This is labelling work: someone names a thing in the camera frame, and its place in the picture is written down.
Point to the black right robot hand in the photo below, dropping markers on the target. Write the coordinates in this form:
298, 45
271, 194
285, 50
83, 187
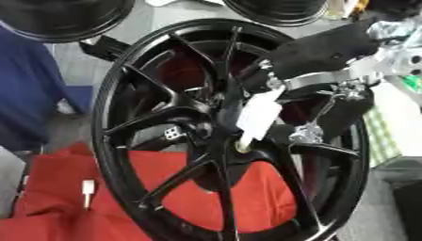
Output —
324, 50

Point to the large black round wheel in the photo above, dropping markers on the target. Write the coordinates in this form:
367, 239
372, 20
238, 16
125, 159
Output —
60, 19

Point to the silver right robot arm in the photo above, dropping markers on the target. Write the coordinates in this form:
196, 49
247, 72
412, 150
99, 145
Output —
401, 62

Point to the small perforated metal plate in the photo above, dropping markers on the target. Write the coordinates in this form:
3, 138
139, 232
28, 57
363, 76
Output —
174, 132

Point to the black round ribbed wheel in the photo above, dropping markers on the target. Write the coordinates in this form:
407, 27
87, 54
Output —
280, 11

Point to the black spoked wheel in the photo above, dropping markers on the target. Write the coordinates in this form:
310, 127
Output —
220, 163

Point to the black bracket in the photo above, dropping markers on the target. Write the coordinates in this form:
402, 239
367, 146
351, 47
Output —
104, 48

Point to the blue fabric cover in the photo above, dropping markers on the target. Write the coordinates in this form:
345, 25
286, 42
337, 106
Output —
27, 94

